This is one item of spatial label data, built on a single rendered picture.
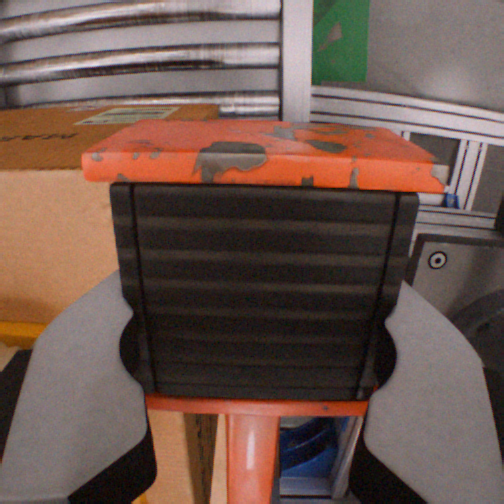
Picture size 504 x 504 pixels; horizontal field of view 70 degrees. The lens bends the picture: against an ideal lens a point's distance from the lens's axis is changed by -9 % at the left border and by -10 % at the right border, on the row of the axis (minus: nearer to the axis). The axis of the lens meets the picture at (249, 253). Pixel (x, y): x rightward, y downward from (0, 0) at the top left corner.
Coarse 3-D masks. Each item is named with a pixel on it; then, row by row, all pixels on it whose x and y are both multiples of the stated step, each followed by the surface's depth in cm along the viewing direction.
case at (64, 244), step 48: (0, 144) 33; (48, 144) 32; (0, 192) 25; (48, 192) 25; (96, 192) 25; (0, 240) 27; (48, 240) 27; (96, 240) 27; (0, 288) 29; (48, 288) 29; (192, 432) 41; (192, 480) 41
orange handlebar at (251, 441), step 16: (240, 416) 14; (256, 416) 14; (272, 416) 14; (240, 432) 15; (256, 432) 15; (272, 432) 15; (240, 448) 15; (256, 448) 15; (272, 448) 15; (240, 464) 16; (256, 464) 16; (272, 464) 16; (240, 480) 16; (256, 480) 16; (272, 480) 17; (240, 496) 17; (256, 496) 17
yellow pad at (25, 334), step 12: (0, 324) 29; (12, 324) 29; (24, 324) 30; (36, 324) 30; (48, 324) 30; (0, 336) 29; (12, 336) 29; (24, 336) 29; (36, 336) 29; (24, 348) 29
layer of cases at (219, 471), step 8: (224, 416) 110; (224, 424) 112; (224, 432) 114; (216, 440) 116; (224, 440) 116; (216, 448) 118; (224, 448) 118; (216, 456) 120; (224, 456) 120; (216, 464) 122; (224, 464) 122; (216, 472) 124; (224, 472) 124; (216, 480) 126; (224, 480) 126; (216, 488) 129; (224, 488) 129; (216, 496) 131; (224, 496) 131
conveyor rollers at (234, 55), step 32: (128, 0) 64; (160, 0) 64; (192, 0) 63; (224, 0) 63; (256, 0) 63; (0, 32) 65; (32, 32) 66; (64, 32) 67; (0, 64) 69; (32, 64) 68; (64, 64) 68; (96, 64) 68; (128, 64) 68; (160, 64) 69; (192, 64) 69; (224, 64) 69; (256, 64) 69; (128, 96) 72; (160, 96) 72; (192, 96) 72; (224, 96) 71; (256, 96) 71
